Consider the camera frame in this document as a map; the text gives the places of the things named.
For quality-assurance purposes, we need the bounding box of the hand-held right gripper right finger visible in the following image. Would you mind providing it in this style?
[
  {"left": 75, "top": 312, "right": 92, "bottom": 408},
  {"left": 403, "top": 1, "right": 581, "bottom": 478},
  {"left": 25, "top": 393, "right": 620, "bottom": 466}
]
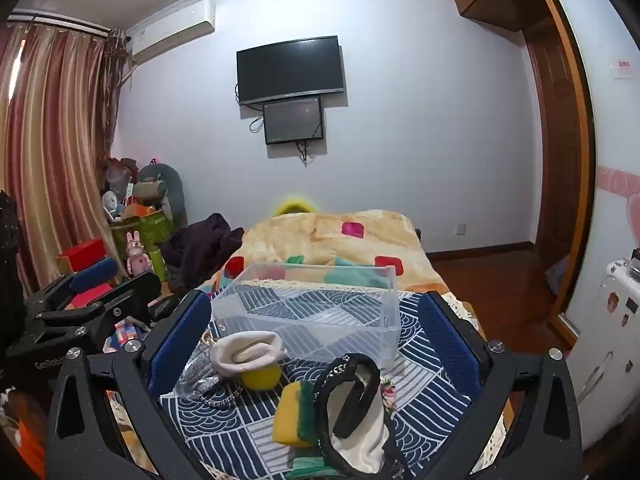
[{"left": 418, "top": 290, "right": 584, "bottom": 480}]

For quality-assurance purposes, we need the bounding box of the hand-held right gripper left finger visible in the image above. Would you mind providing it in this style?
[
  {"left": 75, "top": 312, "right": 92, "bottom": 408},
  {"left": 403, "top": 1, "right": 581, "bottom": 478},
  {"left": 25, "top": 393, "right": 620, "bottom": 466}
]
[{"left": 45, "top": 290, "right": 213, "bottom": 480}]

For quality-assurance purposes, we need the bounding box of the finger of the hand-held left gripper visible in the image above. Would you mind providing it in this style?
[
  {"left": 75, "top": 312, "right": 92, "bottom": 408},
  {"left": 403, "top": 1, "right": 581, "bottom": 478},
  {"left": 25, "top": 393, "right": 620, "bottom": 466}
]
[
  {"left": 22, "top": 258, "right": 126, "bottom": 321},
  {"left": 37, "top": 271, "right": 163, "bottom": 336}
]

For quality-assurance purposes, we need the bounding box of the beige sock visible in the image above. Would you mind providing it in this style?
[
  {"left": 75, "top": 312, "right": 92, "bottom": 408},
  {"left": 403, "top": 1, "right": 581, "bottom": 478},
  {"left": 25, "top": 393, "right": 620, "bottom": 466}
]
[{"left": 209, "top": 331, "right": 288, "bottom": 378}]

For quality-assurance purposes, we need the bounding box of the clear plastic box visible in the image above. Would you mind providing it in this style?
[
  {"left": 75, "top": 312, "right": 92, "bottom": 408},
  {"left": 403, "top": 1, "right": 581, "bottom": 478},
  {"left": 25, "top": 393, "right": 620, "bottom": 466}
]
[{"left": 211, "top": 261, "right": 402, "bottom": 370}]

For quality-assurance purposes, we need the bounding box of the yellow green sponge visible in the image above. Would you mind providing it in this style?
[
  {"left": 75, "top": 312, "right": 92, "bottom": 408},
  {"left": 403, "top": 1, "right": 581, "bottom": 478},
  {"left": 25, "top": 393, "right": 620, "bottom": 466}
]
[{"left": 272, "top": 380, "right": 321, "bottom": 448}]

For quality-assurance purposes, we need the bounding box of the white pouch with black trim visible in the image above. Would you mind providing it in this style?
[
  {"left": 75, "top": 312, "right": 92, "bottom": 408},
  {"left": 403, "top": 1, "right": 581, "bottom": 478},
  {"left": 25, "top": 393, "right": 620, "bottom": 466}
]
[{"left": 312, "top": 352, "right": 416, "bottom": 480}]

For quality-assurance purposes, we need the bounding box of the red box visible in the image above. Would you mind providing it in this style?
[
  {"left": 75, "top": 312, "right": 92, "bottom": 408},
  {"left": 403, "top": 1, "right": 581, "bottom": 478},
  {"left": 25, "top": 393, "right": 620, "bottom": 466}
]
[{"left": 59, "top": 239, "right": 108, "bottom": 273}]

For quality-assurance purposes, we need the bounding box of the pink bunny toy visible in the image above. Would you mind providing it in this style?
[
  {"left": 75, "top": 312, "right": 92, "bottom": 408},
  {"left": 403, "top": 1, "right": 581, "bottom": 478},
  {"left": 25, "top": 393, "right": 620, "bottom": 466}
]
[{"left": 125, "top": 230, "right": 151, "bottom": 277}]

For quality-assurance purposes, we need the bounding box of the plaid cloth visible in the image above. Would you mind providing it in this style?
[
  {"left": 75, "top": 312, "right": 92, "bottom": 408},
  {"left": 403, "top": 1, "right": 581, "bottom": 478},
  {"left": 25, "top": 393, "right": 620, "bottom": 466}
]
[{"left": 102, "top": 317, "right": 151, "bottom": 356}]

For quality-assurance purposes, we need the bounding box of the green patterned box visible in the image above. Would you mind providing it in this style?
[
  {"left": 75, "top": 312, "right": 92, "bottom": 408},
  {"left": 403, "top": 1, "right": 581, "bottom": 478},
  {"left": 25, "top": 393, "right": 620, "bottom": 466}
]
[{"left": 110, "top": 210, "right": 168, "bottom": 266}]

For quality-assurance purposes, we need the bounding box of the small floral fabric piece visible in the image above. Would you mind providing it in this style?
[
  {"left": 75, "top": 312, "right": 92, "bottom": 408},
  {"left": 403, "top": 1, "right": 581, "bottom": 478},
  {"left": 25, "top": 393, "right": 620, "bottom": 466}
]
[{"left": 379, "top": 379, "right": 399, "bottom": 412}]

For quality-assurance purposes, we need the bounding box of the orange cloth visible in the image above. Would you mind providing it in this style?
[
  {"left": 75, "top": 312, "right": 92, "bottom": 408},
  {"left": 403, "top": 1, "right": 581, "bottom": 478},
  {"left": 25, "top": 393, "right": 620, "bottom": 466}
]
[{"left": 0, "top": 385, "right": 48, "bottom": 480}]

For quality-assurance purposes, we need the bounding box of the dark purple garment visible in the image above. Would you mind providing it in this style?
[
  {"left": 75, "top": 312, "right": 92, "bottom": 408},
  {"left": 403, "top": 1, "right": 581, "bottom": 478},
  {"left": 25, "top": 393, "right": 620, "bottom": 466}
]
[{"left": 160, "top": 212, "right": 246, "bottom": 293}]

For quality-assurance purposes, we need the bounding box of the yellow ball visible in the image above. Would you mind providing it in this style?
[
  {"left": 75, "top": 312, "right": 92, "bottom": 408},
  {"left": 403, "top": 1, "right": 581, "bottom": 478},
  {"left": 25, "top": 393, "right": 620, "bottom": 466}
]
[{"left": 242, "top": 362, "right": 283, "bottom": 392}]

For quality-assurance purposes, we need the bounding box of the grey plush pillow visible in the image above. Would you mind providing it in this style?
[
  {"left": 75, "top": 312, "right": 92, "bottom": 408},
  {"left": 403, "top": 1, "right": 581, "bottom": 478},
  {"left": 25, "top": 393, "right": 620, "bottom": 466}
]
[{"left": 137, "top": 160, "right": 188, "bottom": 228}]

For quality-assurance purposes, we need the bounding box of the blue patterned cloth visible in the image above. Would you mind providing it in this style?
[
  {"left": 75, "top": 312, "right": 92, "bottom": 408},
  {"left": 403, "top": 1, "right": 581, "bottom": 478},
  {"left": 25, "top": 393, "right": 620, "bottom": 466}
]
[{"left": 107, "top": 280, "right": 506, "bottom": 480}]

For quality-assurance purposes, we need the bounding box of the striped red beige curtain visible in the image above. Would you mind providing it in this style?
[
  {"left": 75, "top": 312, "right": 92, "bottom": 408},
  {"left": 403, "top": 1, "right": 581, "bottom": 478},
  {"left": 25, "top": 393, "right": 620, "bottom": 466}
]
[{"left": 0, "top": 22, "right": 131, "bottom": 301}]

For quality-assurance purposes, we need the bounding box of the white appliance with stickers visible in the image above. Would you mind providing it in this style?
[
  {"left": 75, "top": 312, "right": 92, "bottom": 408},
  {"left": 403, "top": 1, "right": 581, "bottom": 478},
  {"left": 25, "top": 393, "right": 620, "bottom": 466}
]
[{"left": 570, "top": 257, "right": 640, "bottom": 453}]

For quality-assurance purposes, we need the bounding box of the orange blanket with coloured squares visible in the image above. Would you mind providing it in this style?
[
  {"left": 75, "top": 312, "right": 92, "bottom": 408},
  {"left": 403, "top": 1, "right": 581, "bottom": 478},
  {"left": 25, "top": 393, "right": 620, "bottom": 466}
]
[{"left": 200, "top": 210, "right": 483, "bottom": 341}]

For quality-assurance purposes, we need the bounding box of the green cloth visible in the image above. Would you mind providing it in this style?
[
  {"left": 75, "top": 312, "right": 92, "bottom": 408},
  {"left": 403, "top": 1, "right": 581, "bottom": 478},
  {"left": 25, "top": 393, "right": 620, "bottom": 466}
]
[{"left": 287, "top": 455, "right": 341, "bottom": 480}]

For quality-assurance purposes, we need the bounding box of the yellow round object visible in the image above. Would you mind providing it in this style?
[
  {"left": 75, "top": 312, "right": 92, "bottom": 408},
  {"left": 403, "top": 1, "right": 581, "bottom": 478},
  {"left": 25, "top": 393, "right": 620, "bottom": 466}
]
[{"left": 274, "top": 197, "right": 321, "bottom": 217}]

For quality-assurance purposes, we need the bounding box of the white air conditioner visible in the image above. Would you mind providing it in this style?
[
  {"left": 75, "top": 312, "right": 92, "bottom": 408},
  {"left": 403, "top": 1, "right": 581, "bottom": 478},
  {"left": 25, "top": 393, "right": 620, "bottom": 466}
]
[{"left": 127, "top": 0, "right": 217, "bottom": 66}]

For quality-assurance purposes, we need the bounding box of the dark bead bracelet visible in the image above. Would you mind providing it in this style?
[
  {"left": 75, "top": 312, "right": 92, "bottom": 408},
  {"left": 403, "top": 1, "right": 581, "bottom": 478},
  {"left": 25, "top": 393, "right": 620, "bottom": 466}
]
[{"left": 200, "top": 382, "right": 246, "bottom": 409}]

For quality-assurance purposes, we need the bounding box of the pink wall sticker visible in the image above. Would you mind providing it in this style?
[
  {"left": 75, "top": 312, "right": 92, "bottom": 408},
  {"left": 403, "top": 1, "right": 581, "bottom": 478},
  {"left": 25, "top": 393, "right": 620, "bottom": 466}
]
[{"left": 597, "top": 165, "right": 640, "bottom": 226}]

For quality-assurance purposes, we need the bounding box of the small black wall monitor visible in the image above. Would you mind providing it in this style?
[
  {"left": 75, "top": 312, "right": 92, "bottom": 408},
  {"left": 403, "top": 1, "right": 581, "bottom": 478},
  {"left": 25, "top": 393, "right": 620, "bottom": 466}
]
[{"left": 262, "top": 97, "right": 326, "bottom": 146}]

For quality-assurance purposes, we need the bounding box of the white curtain rail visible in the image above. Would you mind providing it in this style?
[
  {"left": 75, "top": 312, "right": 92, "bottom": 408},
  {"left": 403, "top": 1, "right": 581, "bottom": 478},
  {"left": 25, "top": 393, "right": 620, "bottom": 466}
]
[{"left": 7, "top": 10, "right": 111, "bottom": 40}]

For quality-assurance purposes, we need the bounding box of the black wall television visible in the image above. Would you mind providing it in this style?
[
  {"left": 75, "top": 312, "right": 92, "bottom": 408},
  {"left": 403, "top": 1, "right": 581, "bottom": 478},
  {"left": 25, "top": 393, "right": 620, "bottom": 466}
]
[{"left": 236, "top": 36, "right": 346, "bottom": 107}]

